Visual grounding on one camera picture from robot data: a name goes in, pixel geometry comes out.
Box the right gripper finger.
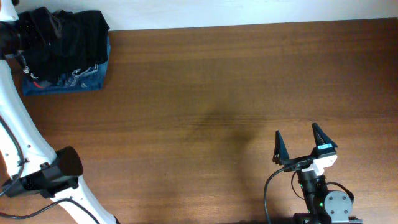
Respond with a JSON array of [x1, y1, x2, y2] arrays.
[[312, 123, 338, 150], [272, 131, 290, 165]]

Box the black folded sweater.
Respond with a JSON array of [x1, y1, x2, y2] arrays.
[[18, 7, 109, 83]]

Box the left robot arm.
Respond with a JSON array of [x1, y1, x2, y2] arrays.
[[1, 1, 118, 223]]

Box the folded blue jeans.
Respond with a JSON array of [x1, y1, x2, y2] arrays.
[[21, 36, 111, 96]]

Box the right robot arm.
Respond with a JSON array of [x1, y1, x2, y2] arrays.
[[263, 123, 364, 224]]

